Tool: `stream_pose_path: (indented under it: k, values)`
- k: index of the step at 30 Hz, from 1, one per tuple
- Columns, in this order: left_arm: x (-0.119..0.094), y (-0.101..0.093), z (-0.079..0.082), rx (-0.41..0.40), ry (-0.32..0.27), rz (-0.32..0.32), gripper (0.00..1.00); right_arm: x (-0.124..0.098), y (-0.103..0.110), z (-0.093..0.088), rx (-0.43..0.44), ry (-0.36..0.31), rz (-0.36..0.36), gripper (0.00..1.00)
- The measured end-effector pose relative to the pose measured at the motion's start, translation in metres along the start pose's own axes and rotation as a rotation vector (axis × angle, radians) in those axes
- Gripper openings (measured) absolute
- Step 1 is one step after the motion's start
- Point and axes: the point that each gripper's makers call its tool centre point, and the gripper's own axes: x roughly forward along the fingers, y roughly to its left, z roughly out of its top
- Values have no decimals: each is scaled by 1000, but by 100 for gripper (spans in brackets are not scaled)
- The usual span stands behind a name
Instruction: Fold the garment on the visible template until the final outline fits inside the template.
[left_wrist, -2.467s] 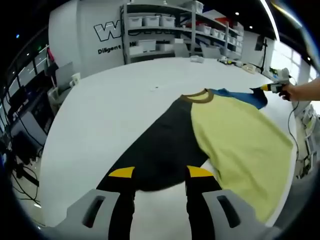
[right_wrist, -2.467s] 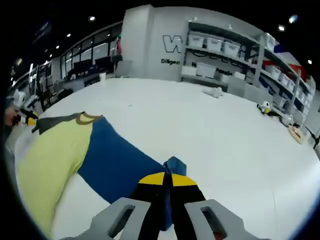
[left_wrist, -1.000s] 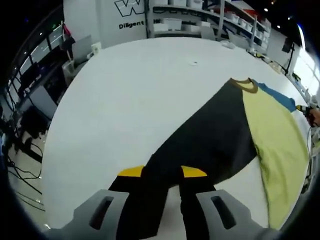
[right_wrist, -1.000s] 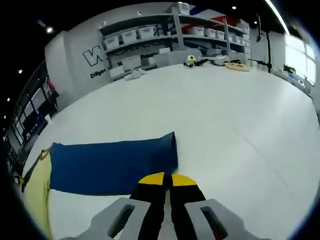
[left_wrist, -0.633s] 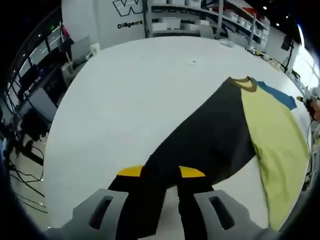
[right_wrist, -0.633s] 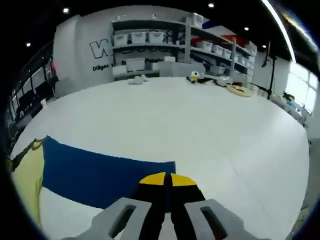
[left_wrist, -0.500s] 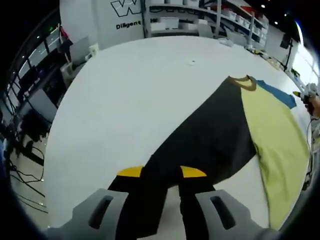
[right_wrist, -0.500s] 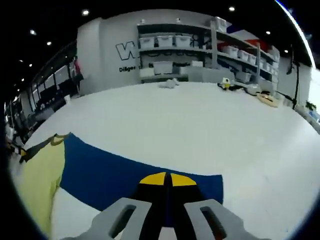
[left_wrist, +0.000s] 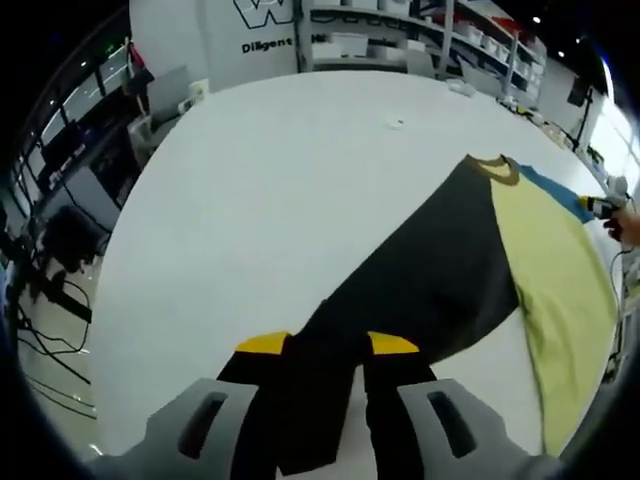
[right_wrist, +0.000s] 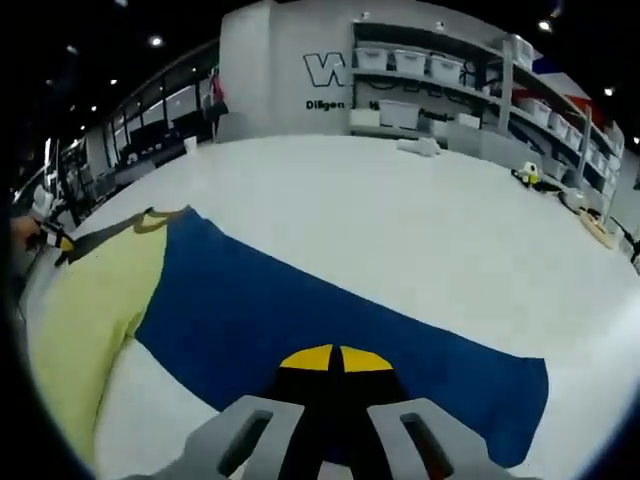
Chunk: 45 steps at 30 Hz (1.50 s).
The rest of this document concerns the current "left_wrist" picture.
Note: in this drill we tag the white cup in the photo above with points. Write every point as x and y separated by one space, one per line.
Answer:
199 91

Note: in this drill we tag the person's right hand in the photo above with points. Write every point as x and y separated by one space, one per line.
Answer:
625 225

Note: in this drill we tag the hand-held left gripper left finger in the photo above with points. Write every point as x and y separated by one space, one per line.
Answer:
170 440

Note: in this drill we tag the grey flat panel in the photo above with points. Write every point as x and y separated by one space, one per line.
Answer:
172 97

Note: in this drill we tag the rows of white storage bins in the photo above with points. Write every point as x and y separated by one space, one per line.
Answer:
480 42

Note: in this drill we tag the yellow and white gadget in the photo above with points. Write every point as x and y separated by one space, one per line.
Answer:
517 109

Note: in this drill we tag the red hanging cloth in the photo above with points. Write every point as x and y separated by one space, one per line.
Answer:
140 65

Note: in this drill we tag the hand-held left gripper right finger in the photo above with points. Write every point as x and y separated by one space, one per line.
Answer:
480 450

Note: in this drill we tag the grey metal shelf rack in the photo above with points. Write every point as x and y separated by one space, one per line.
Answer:
450 40

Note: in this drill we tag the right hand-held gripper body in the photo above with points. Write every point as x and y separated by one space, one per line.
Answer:
619 189

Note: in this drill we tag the white storage box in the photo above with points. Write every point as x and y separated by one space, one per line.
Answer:
140 134

